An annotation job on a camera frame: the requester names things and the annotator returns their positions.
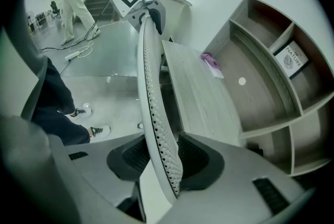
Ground black swivel chair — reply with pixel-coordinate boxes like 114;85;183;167
49;0;62;19

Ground person's left sneaker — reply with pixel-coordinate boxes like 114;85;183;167
69;107;93;121

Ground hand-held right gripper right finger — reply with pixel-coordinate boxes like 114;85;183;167
158;132;318;224

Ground white power strip with cable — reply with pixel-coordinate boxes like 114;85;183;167
69;20;131;60

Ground purple cloth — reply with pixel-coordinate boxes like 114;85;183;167
200;52;222;69

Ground person's right sneaker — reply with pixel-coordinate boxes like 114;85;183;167
88;125;112;139

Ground person's sneaker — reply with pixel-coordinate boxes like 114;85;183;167
69;107;93;121
88;125;112;139

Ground person's grey shirt torso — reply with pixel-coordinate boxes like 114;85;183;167
1;26;50;122

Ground white mesh office chair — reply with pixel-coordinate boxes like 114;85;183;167
137;13;183;199

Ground person's dark trousers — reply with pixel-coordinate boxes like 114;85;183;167
32;57;91;146

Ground white cylindrical bin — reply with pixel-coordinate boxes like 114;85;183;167
153;0;193;43

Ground black power strip cord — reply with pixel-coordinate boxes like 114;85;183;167
58;58;71;76

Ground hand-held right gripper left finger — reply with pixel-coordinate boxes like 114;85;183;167
0;114;152;224

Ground black floor cable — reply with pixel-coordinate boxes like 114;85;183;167
39;2;110;53

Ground dark staircase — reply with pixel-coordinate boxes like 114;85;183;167
82;0;118;22

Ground Nature book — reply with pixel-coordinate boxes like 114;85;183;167
272;40;312;79

